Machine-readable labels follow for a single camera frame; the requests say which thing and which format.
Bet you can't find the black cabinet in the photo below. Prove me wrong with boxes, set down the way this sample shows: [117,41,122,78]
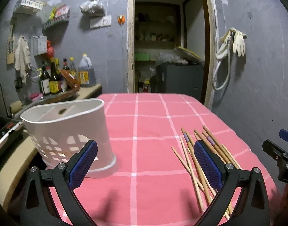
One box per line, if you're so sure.
[156,63,204,101]

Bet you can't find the dark vinegar bottle white label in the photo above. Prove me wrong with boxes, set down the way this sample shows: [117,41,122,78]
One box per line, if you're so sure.
[40,65,51,95]

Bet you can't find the white hose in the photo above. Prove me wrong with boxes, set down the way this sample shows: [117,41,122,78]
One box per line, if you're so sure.
[211,37,233,91]

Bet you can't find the wall power socket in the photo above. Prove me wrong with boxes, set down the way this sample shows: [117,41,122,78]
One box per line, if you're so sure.
[89,15,112,29]

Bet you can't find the wooden cutting board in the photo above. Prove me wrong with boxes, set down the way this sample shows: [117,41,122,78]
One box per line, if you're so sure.
[60,69,80,89]

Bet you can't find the white plastic utensil holder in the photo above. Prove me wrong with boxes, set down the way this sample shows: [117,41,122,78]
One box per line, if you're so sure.
[20,98,118,179]

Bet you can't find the pink checked tablecloth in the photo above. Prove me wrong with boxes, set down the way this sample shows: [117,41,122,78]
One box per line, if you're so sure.
[74,93,282,225]

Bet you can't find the wire wall shelf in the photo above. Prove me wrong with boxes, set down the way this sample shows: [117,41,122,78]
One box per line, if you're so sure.
[42,4,70,30]

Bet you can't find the dark soy sauce bottle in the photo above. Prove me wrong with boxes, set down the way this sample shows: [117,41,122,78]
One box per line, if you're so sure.
[49,58,60,94]

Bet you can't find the white rubber gloves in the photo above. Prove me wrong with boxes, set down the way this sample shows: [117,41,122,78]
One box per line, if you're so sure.
[216,27,246,60]

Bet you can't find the hanging plastic bag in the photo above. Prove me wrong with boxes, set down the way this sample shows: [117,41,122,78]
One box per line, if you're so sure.
[79,0,105,17]

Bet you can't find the plain wooden chopstick long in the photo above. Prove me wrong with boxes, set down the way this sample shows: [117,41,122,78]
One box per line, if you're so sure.
[179,137,205,212]

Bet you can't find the orange wall hook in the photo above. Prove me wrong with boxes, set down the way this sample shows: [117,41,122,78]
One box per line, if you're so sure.
[117,15,125,26]

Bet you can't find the large oil jug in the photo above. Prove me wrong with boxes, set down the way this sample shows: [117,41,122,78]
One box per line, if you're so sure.
[77,54,97,87]

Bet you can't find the induction cooker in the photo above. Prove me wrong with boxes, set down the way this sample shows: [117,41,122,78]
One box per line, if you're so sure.
[0,117,24,156]

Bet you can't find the hanging cloth towel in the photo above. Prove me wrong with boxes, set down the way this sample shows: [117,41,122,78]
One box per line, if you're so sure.
[14,35,31,84]

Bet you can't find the white wall basket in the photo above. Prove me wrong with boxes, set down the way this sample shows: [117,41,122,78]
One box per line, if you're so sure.
[13,0,46,15]

